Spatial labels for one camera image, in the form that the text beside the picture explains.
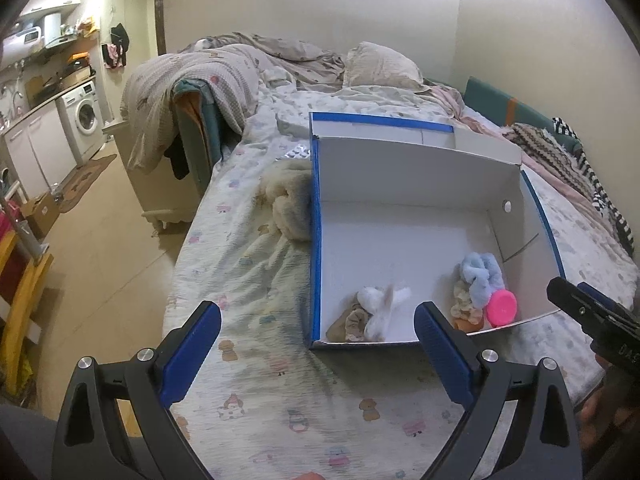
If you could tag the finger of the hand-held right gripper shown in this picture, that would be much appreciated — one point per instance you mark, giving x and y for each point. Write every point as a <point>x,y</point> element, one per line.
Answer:
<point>597,295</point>
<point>570,297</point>

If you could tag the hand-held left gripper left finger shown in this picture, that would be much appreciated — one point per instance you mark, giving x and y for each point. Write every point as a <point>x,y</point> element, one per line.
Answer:
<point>195,345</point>

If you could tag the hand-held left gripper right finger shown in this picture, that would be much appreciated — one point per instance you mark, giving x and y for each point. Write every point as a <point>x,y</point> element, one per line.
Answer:
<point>442,350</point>

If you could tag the orange soft sponge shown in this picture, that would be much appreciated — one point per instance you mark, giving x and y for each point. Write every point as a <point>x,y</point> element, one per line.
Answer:
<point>468,325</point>

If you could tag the cream floral scrunchie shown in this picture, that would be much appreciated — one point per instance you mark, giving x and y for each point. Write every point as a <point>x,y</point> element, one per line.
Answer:
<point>462,302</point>

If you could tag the pink round lid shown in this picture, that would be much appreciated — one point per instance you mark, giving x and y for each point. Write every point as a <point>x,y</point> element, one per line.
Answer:
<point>501,308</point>

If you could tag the white soft scrunchie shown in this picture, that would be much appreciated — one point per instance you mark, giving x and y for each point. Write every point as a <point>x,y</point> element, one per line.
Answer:
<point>382,310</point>

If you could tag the blue fluffy scrunchie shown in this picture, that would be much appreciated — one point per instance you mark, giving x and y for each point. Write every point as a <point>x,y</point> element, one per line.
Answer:
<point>477,272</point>

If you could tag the beige scrunchie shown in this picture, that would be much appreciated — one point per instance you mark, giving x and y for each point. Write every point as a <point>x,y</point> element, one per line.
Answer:
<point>347,325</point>

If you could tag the white cardboard box blue tape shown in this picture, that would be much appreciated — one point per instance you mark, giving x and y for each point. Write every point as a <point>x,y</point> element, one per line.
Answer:
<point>400,240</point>

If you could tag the person's right hand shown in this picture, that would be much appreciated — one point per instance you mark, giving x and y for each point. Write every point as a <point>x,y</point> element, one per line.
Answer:
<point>595,415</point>

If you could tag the black white striped cloth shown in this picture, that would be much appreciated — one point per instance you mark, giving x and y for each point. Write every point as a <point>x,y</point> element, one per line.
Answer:
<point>600,190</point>

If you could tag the brown knit blanket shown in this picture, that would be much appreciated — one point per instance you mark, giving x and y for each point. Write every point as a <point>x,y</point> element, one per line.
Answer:
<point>545,152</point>

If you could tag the white bed bench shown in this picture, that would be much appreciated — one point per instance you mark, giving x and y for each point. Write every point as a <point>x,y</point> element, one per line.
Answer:
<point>150,190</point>

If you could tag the beige fluffy plush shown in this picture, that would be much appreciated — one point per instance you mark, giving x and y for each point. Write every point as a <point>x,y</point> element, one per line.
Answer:
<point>290,205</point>

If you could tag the black hanging cloth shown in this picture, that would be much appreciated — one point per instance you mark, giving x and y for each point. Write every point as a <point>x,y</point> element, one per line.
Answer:
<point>179,160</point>

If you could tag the brown door mat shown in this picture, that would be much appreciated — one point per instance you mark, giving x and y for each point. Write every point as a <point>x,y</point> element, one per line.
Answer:
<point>82,182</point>

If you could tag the brown cardboard box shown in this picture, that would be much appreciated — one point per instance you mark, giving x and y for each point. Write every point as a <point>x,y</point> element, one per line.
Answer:
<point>42,212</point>

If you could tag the teal headboard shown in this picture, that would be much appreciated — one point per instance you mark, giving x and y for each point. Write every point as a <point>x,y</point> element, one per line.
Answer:
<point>487,100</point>

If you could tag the pink bed sheet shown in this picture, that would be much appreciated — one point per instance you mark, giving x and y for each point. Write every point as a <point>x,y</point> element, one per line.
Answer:
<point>465,110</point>

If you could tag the teal bed footboard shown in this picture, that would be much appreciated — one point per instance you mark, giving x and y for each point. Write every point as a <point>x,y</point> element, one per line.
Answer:
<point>197,130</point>

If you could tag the silver foil blister pack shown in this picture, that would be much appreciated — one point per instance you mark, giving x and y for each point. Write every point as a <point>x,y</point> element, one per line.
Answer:
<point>296,152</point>

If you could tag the white kitchen cabinet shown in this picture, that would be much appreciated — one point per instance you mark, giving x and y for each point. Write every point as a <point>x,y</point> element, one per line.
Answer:
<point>37,150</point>

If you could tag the white washing machine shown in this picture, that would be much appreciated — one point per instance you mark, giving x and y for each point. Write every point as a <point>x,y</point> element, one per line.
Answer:
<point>82,117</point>

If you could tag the grey printed duvet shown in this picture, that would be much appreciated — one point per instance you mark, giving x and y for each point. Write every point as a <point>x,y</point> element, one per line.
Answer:
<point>200,85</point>

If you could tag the beige pillow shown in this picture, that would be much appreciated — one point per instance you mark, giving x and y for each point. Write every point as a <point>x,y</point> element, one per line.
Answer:
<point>382,67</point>

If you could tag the black hanging clothing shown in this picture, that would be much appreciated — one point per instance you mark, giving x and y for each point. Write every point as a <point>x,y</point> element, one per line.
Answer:
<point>120,40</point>

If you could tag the brown door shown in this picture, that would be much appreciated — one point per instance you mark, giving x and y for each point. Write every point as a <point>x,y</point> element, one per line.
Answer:
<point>160,15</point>

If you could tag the white water heater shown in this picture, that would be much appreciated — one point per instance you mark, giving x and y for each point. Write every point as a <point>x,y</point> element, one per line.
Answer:
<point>51,27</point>

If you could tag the yellow wooden frame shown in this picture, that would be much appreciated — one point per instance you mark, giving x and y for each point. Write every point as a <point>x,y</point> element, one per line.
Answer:
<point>25,300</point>

